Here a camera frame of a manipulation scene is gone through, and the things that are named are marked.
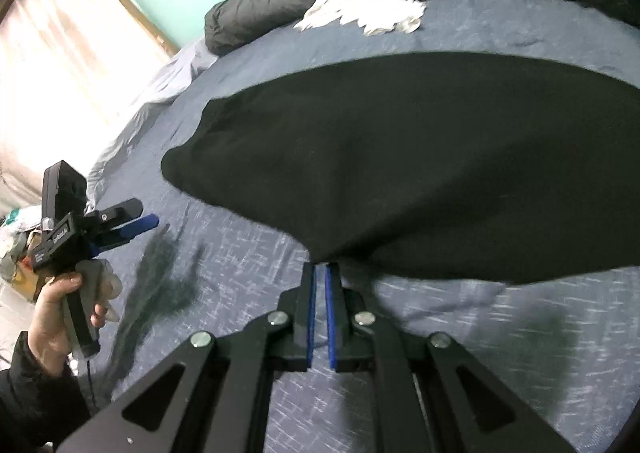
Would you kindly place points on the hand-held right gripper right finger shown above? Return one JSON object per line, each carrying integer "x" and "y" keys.
{"x": 330, "y": 313}

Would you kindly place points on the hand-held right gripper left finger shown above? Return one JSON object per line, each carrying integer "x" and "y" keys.
{"x": 311, "y": 313}

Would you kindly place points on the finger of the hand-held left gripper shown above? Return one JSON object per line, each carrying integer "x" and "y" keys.
{"x": 120, "y": 212}
{"x": 142, "y": 224}

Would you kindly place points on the black pants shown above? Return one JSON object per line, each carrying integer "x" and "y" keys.
{"x": 400, "y": 158}

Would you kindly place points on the person's left hand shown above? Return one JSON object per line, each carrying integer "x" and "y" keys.
{"x": 50, "y": 318}

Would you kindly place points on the crumpled plastic bags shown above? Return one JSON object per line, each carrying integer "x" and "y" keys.
{"x": 17, "y": 238}

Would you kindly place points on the cardboard box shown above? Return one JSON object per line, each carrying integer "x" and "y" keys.
{"x": 27, "y": 285}

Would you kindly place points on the light grey bed sheet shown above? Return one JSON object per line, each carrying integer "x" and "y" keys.
{"x": 165, "y": 78}

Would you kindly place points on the pink curtain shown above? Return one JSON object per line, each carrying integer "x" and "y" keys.
{"x": 65, "y": 58}

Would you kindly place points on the blue patterned bed cover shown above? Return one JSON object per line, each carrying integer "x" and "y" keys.
{"x": 500, "y": 333}

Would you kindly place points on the white crumpled garment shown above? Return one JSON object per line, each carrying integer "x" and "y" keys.
{"x": 380, "y": 13}

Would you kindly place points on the wooden window frame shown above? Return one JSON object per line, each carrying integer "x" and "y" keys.
{"x": 150, "y": 25}

